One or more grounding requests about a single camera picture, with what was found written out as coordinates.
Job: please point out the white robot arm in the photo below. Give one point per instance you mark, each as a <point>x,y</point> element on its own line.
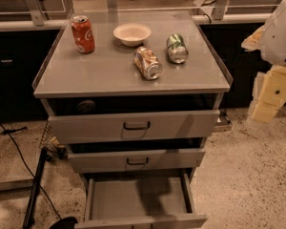
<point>270,40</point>

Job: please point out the bottom grey drawer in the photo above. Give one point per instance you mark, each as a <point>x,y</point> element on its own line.
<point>141,200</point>

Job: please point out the red soda can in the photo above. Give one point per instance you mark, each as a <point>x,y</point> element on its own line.
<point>82,33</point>

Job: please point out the grey drawer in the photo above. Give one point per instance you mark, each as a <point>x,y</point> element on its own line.
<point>126,118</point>
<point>141,200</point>
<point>136,155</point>

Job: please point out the top grey drawer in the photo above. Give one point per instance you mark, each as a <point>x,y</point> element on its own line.
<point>126,118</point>

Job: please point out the white bowl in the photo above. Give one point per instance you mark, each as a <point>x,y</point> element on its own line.
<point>132,34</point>

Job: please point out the wire basket on floor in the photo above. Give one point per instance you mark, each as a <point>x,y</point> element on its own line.
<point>50,142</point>

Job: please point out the middle grey drawer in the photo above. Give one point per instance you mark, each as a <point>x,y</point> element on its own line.
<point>136,155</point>

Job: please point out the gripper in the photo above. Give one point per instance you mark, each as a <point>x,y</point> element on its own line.
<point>278,38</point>

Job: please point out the green soda can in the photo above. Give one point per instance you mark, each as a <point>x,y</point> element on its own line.
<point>176,49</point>

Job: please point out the grey drawer cabinet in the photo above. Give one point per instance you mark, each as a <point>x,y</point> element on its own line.
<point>110,70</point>

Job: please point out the dark round object in drawer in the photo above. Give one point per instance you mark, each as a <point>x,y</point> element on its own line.
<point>86,107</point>

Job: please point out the black stand leg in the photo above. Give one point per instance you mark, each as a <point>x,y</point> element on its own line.
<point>35,189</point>

